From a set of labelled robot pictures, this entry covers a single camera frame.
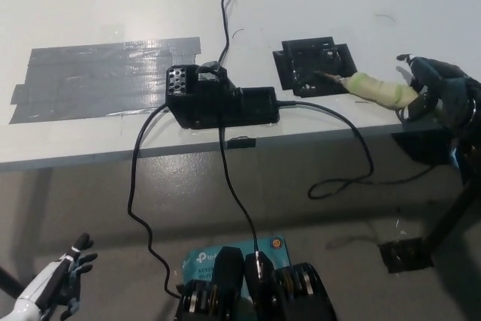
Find black cable to robot torso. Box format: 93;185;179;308
217;127;264;273

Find long black power cable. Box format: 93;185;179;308
127;105;183;298

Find black soldering iron cable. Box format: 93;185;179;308
277;99;440;200

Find black slanted pole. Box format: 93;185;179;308
0;263;23;301

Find grey duct tape patch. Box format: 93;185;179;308
8;36;202;126

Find black robot torso blocks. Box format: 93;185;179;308
174;246;337;321

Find black floor tape under leg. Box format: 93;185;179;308
377;237;435;274

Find teal tp-link box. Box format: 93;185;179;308
180;236;294;288

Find thin black loose wire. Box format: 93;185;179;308
216;0;238;68

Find small black tape piece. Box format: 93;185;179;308
228;136;257;150

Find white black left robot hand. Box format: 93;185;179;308
14;232;98;321

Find tape-wrapped soldering iron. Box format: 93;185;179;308
313;69;420;111

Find black slanted table leg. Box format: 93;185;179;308
424;170;481;258

